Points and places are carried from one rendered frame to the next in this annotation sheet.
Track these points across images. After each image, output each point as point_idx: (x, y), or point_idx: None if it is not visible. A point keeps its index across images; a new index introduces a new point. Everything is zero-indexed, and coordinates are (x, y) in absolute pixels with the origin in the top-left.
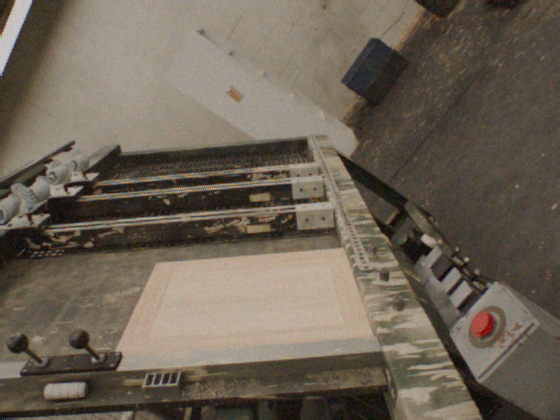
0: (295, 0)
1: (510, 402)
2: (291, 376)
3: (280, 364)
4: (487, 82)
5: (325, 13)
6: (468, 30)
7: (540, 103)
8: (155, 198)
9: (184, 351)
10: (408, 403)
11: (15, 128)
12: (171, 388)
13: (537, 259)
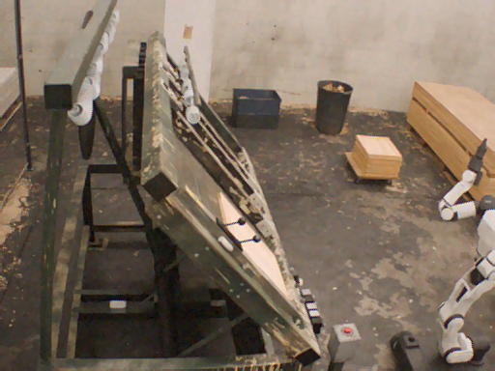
0: (265, 15)
1: (235, 354)
2: (274, 299)
3: (276, 293)
4: (316, 206)
5: (268, 42)
6: (326, 161)
7: (332, 247)
8: (204, 133)
9: (255, 263)
10: (307, 333)
11: None
12: (253, 274)
13: None
